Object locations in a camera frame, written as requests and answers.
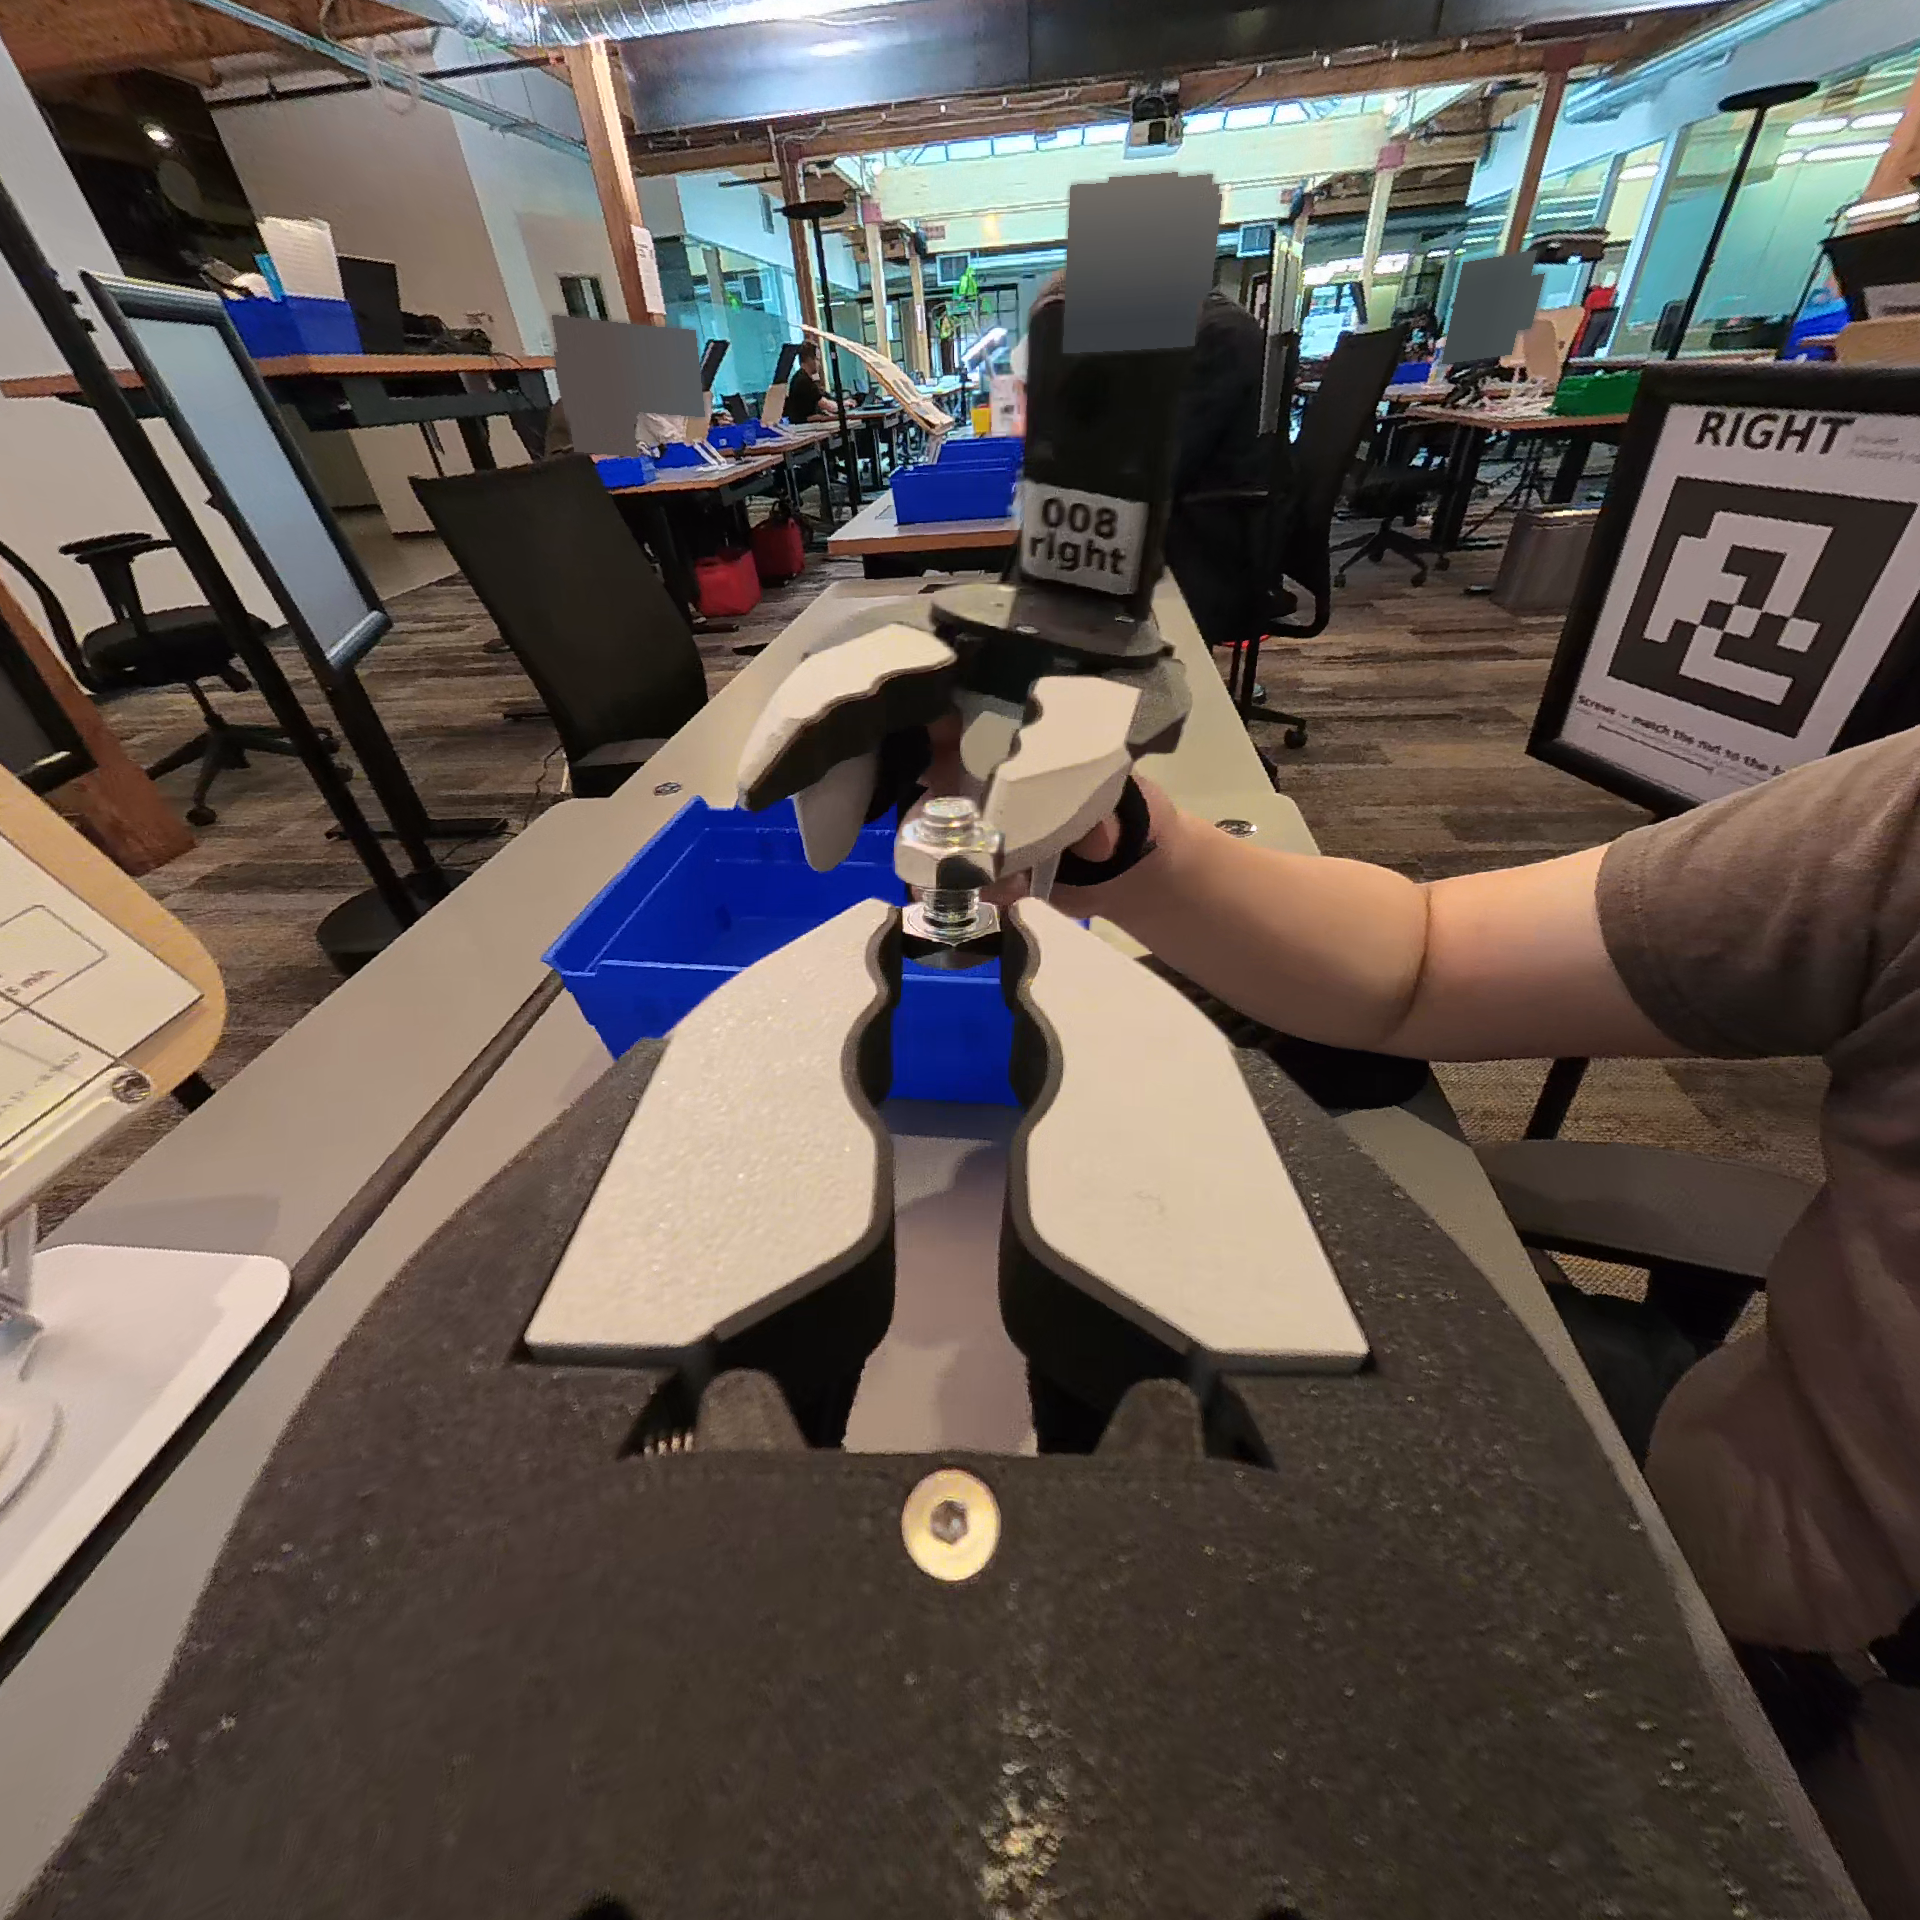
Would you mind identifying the black framed marker sign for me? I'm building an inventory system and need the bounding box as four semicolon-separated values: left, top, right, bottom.
1527;359;1920;819

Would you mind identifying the black framed panel stand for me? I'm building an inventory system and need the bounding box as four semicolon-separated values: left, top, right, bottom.
0;186;512;968

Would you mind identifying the laminated instruction sheet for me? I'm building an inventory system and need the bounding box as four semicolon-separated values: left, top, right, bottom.
0;830;206;1216

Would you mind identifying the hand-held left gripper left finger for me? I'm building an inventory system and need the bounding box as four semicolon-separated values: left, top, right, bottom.
522;898;903;1444

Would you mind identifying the wooden top desk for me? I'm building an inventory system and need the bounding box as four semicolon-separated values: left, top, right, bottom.
0;351;559;473

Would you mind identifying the rounded wooden backing board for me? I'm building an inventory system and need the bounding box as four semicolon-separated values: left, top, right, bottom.
0;763;227;1112

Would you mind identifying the silver bolt with nut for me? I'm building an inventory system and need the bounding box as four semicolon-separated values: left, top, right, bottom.
895;815;1005;898

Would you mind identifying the grey office desk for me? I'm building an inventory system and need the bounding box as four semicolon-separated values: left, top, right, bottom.
827;496;1025;578

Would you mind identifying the black office chair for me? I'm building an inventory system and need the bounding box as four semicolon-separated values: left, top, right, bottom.
1223;323;1407;750
0;533;354;830
410;453;712;799
1333;451;1479;590

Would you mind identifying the wooden pillar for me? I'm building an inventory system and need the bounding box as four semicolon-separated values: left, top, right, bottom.
1499;62;1576;257
563;42;666;325

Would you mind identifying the blue plastic bin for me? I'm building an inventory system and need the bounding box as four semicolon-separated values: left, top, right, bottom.
543;795;1085;1112

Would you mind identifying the person's right forearm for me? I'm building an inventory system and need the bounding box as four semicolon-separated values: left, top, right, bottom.
1193;734;1652;1067

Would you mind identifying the large silver hex bolt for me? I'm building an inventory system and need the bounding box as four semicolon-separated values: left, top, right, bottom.
901;799;998;952

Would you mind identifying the black floor lamp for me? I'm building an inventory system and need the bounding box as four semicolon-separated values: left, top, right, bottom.
780;194;853;353
1663;82;1820;363

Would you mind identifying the person's right hand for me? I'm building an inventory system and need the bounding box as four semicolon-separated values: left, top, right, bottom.
1049;787;1221;951

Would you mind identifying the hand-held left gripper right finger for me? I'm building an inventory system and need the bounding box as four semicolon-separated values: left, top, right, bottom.
998;898;1374;1444

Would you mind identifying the grey floor box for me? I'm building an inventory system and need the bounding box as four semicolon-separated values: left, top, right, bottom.
1492;506;1612;610

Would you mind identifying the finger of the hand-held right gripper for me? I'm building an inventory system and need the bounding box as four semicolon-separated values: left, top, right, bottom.
956;673;1152;909
736;617;962;877

